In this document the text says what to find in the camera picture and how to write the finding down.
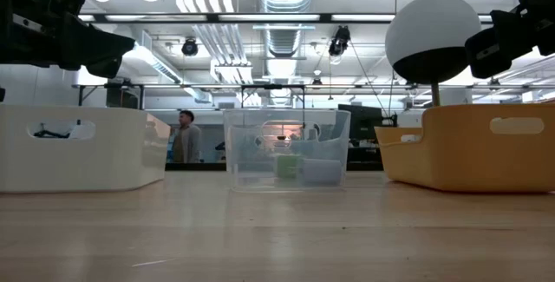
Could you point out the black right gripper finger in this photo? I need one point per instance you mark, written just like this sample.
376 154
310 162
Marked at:
487 63

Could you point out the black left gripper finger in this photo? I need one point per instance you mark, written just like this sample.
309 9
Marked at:
106 68
95 45

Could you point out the small green item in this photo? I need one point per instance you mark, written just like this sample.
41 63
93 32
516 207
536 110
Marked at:
288 167

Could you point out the white plastic bin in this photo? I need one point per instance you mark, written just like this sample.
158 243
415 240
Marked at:
86 165

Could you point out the yellow plastic bin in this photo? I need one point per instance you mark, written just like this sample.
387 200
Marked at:
455 160

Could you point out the clear plastic bin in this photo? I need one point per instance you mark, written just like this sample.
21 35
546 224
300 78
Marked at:
251 160

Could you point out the black background rack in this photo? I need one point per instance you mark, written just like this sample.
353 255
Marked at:
123 97

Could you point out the white black globe lamp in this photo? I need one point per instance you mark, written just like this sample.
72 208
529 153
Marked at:
429 26

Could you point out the black ceiling spotlight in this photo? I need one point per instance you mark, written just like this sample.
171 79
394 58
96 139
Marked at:
189 47
339 41

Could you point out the person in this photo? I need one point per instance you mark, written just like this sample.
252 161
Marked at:
188 143

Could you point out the black overhead beam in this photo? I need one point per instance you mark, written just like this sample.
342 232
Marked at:
212 17

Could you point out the black computer monitor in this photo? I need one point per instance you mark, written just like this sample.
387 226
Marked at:
360 121

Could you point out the silver ventilation duct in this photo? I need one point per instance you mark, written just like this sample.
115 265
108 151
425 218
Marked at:
284 39

